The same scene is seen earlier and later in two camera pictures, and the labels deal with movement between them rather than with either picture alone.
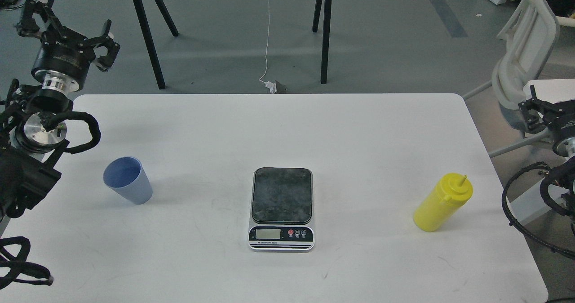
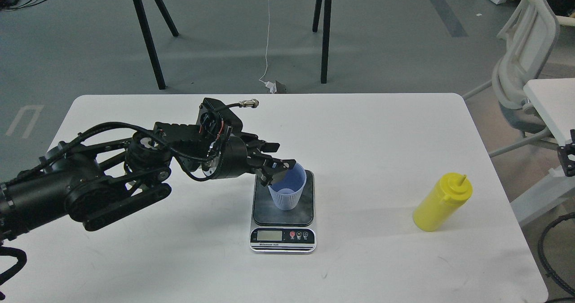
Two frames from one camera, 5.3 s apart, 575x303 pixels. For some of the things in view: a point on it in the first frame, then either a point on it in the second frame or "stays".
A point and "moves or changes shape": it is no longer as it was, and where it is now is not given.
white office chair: (529, 34) stays
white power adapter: (272, 86) stays
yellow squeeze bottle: (452, 191) stays
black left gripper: (63, 50) to (238, 154)
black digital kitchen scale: (282, 210) stays
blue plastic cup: (127, 176) moves or changes shape
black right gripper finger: (532, 111) to (566, 153)
